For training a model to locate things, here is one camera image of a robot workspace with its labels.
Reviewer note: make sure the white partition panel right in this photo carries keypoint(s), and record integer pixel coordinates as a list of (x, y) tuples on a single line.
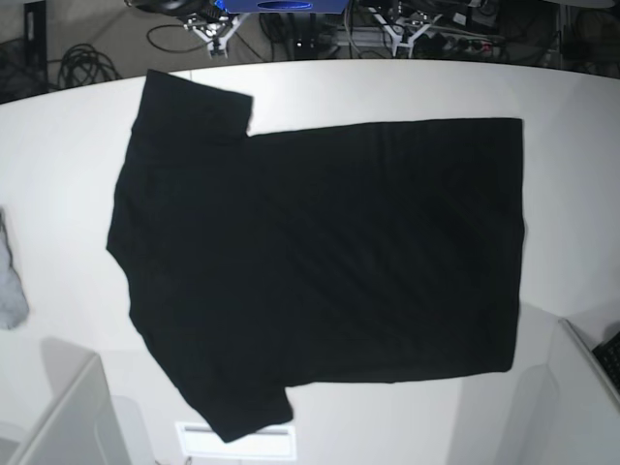
[(586, 426)]

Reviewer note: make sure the black T-shirt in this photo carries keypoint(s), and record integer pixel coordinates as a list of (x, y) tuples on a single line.
[(381, 252)]

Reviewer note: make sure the black keyboard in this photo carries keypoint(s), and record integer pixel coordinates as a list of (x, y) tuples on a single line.
[(607, 355)]

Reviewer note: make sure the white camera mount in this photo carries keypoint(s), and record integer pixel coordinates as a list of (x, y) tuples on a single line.
[(216, 33), (400, 38)]

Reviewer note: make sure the grey cloth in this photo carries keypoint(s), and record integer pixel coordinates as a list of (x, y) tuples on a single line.
[(14, 306)]

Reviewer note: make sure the white partition panel left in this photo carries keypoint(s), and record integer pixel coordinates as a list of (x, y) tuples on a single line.
[(79, 425)]

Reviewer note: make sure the blue box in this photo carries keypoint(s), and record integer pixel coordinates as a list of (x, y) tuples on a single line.
[(283, 6)]

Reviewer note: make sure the white partition panel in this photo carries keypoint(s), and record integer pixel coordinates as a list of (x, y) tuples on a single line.
[(586, 426), (79, 425)]

